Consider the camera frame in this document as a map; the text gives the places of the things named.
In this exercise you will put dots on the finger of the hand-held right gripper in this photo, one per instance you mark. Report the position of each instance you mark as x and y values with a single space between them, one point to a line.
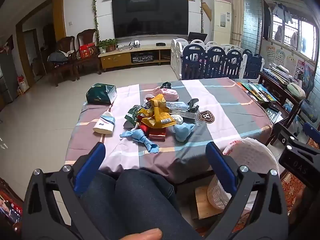
311 130
291 146

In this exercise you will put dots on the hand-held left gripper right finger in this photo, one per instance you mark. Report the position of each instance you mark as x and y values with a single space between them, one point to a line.
220 165

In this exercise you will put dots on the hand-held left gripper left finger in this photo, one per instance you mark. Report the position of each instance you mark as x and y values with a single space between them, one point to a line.
90 165

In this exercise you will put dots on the white trash bin with liner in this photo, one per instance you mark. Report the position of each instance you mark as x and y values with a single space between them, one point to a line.
250 152

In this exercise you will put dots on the light blue paper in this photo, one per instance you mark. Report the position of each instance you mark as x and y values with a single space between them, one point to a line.
182 132

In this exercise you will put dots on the blue twisted cloth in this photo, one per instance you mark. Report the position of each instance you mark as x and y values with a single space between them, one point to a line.
140 137

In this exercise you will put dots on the green wafer packet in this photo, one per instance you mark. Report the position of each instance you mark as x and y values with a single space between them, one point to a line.
131 116

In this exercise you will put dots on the red snack packet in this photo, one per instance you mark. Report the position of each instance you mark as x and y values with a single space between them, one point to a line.
157 133

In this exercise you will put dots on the yellow snack bag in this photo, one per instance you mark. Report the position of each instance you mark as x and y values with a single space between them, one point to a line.
157 117

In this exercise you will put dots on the pink packet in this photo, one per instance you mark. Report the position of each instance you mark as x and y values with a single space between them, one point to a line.
168 93

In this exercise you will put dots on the small dark green packet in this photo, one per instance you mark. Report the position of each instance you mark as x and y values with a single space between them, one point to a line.
165 85

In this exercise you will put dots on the person's left hand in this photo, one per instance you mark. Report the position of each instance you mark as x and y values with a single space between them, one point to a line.
145 234

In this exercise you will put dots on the grey green cushion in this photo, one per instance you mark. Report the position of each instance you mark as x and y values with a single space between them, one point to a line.
296 90

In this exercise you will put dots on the wooden board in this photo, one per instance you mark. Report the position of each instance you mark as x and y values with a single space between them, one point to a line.
203 205

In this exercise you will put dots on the blue printed chair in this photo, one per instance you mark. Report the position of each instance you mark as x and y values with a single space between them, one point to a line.
308 80

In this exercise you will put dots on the dark wooden side table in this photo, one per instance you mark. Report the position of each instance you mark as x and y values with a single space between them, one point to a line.
280 90

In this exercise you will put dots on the person's dark jeans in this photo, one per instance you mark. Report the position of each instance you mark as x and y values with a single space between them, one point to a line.
140 200

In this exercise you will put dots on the row of colourful books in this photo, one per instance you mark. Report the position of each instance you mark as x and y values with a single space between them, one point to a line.
257 92

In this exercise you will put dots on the stack of books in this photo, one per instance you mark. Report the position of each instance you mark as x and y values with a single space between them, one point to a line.
277 73

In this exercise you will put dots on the striped plaid tablecloth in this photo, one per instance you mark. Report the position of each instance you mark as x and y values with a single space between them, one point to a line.
225 97

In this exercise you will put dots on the dark green shopping bag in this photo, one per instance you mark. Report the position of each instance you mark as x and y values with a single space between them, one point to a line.
98 93

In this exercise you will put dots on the red printed object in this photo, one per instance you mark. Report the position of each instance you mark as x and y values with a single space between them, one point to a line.
10 205

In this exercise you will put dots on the barred window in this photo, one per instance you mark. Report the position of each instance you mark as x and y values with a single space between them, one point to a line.
305 35

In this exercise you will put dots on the navy and white playpen fence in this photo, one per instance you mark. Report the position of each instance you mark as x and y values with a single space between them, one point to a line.
215 62

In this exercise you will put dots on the red and white bag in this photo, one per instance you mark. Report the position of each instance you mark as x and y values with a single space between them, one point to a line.
23 83

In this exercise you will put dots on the wooden television cabinet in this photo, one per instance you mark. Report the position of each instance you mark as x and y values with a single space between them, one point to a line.
115 60

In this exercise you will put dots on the red gift box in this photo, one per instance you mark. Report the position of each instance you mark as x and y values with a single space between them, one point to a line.
87 51

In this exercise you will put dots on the black stereo amplifier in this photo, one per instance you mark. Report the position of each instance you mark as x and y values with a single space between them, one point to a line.
142 58

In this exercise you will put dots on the hanging clothes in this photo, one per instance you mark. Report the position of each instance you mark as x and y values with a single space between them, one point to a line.
282 11

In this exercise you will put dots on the potted green plant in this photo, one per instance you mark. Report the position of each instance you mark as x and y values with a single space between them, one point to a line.
108 43

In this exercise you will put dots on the dark wooden chair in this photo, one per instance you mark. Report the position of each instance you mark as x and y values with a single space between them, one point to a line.
66 42
86 36

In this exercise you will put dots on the small desk clock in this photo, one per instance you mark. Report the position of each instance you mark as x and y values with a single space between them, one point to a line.
136 44

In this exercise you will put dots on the black laptop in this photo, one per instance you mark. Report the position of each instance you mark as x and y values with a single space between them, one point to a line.
197 37

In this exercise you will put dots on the black set-top box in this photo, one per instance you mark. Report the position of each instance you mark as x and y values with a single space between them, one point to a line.
160 44

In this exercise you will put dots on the white standing air conditioner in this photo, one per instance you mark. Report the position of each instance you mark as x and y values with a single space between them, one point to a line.
222 22

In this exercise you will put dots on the beige curtain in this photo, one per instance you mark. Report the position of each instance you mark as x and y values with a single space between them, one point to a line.
235 12

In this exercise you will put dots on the green ivy garland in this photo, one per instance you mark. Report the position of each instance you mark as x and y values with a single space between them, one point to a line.
95 10
201 5

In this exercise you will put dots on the large black television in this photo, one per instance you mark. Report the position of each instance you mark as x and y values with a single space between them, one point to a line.
150 17

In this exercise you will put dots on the wall learning charts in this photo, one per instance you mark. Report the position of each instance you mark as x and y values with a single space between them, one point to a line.
280 56

